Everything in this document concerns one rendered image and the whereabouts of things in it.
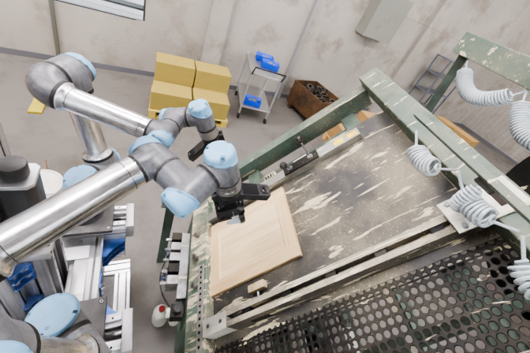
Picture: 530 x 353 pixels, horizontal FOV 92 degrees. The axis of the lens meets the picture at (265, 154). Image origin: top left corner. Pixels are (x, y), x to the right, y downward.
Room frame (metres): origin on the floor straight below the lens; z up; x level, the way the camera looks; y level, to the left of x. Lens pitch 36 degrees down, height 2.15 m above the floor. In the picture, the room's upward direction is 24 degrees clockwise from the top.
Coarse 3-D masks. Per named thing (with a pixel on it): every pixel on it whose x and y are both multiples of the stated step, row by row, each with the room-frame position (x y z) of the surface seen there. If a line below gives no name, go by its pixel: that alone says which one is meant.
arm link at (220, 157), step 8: (208, 144) 0.47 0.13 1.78; (216, 144) 0.47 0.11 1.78; (224, 144) 0.47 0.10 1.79; (208, 152) 0.44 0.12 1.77; (216, 152) 0.45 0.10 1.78; (224, 152) 0.45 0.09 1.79; (232, 152) 0.46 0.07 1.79; (208, 160) 0.43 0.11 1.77; (216, 160) 0.43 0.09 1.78; (224, 160) 0.44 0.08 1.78; (232, 160) 0.45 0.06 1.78; (208, 168) 0.42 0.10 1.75; (216, 168) 0.43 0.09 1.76; (224, 168) 0.43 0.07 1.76; (232, 168) 0.45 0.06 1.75; (216, 176) 0.42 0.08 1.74; (224, 176) 0.43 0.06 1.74; (232, 176) 0.46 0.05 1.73; (240, 176) 0.50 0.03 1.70; (224, 184) 0.45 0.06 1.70; (232, 184) 0.46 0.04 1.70
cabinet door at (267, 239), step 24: (264, 216) 0.88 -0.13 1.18; (288, 216) 0.84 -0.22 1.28; (216, 240) 0.81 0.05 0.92; (240, 240) 0.78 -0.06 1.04; (264, 240) 0.76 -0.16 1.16; (288, 240) 0.73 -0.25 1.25; (216, 264) 0.69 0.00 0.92; (240, 264) 0.67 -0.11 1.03; (264, 264) 0.65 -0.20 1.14; (216, 288) 0.58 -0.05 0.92
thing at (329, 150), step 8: (344, 136) 1.16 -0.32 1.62; (352, 136) 1.14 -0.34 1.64; (360, 136) 1.15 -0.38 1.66; (328, 144) 1.14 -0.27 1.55; (344, 144) 1.12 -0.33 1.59; (320, 152) 1.11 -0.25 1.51; (328, 152) 1.10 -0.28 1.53; (336, 152) 1.12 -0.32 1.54; (320, 160) 1.10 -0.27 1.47; (304, 168) 1.07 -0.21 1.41; (272, 176) 1.06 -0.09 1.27; (280, 176) 1.05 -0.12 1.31; (288, 176) 1.05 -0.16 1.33; (272, 184) 1.02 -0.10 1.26; (280, 184) 1.04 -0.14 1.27; (248, 200) 0.99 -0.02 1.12; (208, 216) 0.94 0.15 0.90; (216, 216) 0.93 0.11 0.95
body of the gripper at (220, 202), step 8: (240, 192) 0.50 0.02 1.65; (216, 200) 0.49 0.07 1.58; (224, 200) 0.49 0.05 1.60; (232, 200) 0.50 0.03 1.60; (240, 200) 0.51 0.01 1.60; (216, 208) 0.48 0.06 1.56; (224, 208) 0.48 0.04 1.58; (232, 208) 0.49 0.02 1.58; (240, 208) 0.50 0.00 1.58; (224, 216) 0.48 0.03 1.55; (232, 216) 0.50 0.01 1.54
